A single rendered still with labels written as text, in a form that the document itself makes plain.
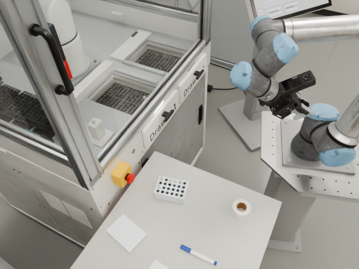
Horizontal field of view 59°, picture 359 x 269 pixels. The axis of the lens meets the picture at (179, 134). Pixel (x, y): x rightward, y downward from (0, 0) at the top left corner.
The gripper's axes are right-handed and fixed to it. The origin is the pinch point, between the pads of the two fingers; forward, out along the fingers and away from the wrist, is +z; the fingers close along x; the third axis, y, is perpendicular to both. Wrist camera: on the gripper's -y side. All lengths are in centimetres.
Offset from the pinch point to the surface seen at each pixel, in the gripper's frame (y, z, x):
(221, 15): 54, 59, -171
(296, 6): -5, 36, -86
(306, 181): 22.6, 24.2, 12.2
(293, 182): 26.1, 19.8, 12.2
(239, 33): 54, 78, -159
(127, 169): 57, -39, 5
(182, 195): 52, -18, 13
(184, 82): 41, -16, -40
